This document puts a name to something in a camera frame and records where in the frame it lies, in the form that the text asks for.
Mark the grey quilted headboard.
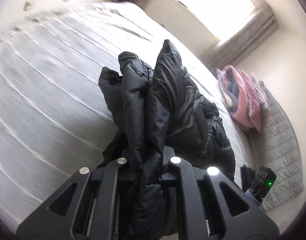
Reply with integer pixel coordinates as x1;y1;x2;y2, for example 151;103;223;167
260;81;305;212

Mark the beige dotted curtain right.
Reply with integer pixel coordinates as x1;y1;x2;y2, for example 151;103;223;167
206;5;279;72

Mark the black quilted puffer jacket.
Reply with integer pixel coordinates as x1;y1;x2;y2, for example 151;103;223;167
98;40;235;239

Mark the pink grey folded quilt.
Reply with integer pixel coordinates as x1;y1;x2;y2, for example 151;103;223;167
216;65;262;132

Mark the folded black garment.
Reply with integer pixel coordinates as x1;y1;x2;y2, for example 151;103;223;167
241;165;255;192

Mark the bright window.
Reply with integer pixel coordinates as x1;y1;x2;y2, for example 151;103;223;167
175;0;255;43

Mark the pink grey velvet pillow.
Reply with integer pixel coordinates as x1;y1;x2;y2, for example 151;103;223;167
239;70;270;133

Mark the white lace bedspread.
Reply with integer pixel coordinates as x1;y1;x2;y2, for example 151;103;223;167
0;2;253;232

